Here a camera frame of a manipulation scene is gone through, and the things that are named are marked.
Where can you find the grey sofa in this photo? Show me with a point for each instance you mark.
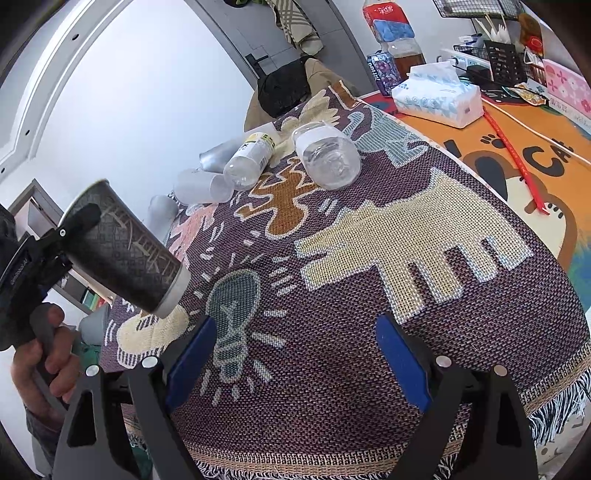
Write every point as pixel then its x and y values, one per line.
pixel 92 328

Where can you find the grey door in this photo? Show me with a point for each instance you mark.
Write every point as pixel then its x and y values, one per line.
pixel 252 30

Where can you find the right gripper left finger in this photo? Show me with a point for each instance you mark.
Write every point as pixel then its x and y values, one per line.
pixel 93 443

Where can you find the dark patterned paper cup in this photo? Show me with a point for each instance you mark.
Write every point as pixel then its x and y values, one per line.
pixel 121 254

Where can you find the frosted plastic cup middle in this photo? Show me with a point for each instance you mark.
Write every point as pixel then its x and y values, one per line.
pixel 193 186

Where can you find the checked scarf on door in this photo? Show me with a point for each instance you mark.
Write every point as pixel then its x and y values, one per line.
pixel 299 31

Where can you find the person's left hand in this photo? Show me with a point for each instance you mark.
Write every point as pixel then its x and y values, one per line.
pixel 60 363

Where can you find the colourful woven table blanket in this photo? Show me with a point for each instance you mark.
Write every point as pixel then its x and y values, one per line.
pixel 295 277

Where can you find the wire mesh shelf basket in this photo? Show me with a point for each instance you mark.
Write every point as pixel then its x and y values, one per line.
pixel 508 9

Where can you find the orange cat table mat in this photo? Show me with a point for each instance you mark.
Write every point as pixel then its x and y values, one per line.
pixel 556 155

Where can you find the brown plush toy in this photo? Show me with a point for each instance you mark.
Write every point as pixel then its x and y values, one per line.
pixel 530 33

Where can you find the recessed wall shelf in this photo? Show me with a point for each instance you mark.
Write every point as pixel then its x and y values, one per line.
pixel 37 217

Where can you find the black mesh pen holder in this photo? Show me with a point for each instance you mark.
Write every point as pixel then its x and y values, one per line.
pixel 506 67

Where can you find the blue soda can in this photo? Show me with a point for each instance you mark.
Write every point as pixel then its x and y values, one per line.
pixel 385 72

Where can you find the black hat on door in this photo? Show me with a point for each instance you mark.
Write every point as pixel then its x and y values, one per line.
pixel 242 3

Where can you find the black garment on chair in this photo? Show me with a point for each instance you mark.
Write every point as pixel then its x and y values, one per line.
pixel 284 89

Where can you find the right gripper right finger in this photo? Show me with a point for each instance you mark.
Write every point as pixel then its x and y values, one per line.
pixel 497 444

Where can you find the white blue tissue pack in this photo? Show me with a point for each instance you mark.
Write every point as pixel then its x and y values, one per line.
pixel 435 92

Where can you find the black door handle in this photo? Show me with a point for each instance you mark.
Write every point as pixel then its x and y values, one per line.
pixel 254 63

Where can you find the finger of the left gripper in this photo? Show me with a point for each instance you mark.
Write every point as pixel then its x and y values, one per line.
pixel 76 223

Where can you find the chair with beige jacket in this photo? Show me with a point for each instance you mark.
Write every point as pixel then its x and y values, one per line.
pixel 319 77

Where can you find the white power strip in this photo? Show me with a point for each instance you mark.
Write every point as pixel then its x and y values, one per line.
pixel 462 60

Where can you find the pink floral box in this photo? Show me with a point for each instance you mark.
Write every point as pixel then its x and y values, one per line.
pixel 568 86

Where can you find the clear jar white label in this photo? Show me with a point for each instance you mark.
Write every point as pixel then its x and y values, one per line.
pixel 329 157

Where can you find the clear bottle yellow label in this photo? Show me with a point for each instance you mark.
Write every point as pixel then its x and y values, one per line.
pixel 244 168

